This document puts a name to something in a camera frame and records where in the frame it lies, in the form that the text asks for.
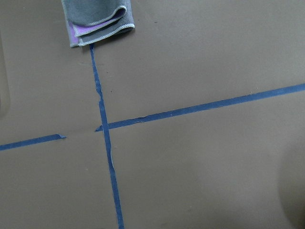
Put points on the grey purple folded cloth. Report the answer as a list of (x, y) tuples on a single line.
[(90, 21)]

